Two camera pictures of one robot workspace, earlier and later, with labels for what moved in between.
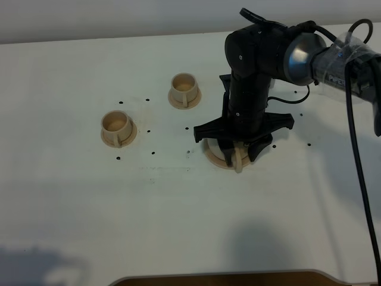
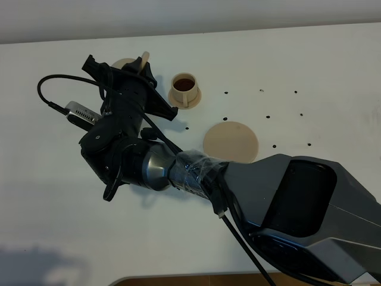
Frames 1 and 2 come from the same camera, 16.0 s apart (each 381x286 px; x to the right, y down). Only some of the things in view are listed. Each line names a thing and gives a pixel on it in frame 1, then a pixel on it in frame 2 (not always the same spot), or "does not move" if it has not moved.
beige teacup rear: x=184 y=87 does not move
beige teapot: x=240 y=152 to x=119 y=64
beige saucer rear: x=180 y=105 does not move
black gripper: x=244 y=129 to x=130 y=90
